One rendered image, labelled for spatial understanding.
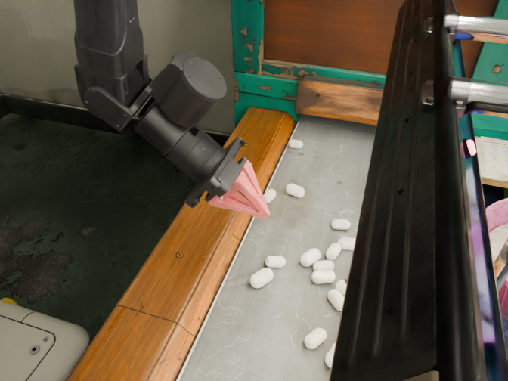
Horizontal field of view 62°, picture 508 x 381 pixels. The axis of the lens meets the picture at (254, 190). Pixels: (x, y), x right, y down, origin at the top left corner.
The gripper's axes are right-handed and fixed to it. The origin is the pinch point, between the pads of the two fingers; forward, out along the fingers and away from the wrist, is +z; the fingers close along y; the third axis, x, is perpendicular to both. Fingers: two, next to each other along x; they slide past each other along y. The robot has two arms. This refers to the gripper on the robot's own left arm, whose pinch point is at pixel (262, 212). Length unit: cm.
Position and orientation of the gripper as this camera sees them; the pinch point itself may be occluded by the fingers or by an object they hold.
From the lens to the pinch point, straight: 57.4
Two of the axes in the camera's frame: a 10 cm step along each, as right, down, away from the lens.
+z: 7.2, 6.5, 2.3
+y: 3.0, -6.0, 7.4
